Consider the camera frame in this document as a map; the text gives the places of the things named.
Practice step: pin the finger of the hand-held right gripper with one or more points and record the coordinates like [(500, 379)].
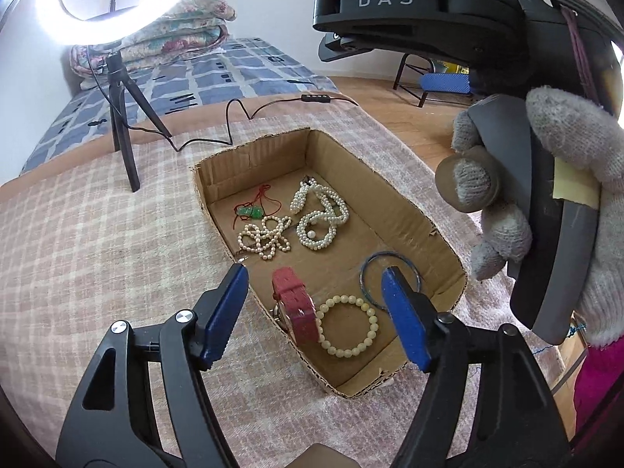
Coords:
[(341, 48), (446, 83)]

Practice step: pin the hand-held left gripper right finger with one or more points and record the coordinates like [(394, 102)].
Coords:
[(404, 317)]

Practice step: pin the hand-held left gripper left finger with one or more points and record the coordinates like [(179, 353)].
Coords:
[(222, 312)]

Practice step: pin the thin blue bangle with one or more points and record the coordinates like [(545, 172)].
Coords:
[(362, 280)]

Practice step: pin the cardboard box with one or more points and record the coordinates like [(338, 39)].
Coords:
[(380, 195)]

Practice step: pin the person's right hand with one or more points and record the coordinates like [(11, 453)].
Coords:
[(575, 126)]

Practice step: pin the yellow box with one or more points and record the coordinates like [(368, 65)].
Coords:
[(451, 67)]

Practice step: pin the blue checkered bedsheet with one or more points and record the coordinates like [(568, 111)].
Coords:
[(219, 78)]

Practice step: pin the folded floral quilt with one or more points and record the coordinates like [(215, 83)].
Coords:
[(185, 24)]

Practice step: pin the pink plaid blanket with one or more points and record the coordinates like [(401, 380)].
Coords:
[(73, 253)]

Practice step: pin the black tripod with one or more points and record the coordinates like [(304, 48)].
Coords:
[(117, 107)]

